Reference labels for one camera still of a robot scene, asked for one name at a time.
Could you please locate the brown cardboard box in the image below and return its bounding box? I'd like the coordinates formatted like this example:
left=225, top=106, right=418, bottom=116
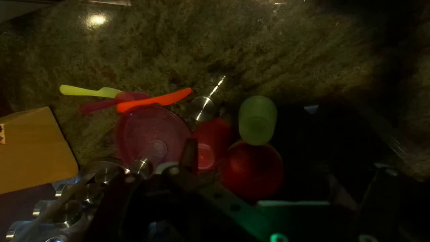
left=0, top=105, right=81, bottom=195

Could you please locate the lime green plastic cup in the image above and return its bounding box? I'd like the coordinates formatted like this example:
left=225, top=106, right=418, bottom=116
left=237, top=94, right=278, bottom=148

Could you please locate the yellow-green plastic utensil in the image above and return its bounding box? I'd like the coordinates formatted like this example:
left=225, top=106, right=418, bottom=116
left=58, top=84, right=124, bottom=101

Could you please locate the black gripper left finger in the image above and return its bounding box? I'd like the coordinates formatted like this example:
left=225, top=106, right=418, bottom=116
left=179, top=137, right=270, bottom=242

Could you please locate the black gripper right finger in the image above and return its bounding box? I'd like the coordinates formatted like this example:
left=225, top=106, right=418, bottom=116
left=354, top=164, right=430, bottom=242

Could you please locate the orange plastic utensil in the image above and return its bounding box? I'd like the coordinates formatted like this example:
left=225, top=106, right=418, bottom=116
left=116, top=86, right=195, bottom=114

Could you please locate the dark red plastic utensil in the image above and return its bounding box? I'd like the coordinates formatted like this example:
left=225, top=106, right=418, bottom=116
left=79, top=92, right=151, bottom=114

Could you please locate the magenta plastic cup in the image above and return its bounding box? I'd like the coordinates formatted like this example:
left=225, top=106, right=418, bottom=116
left=191, top=116, right=233, bottom=175

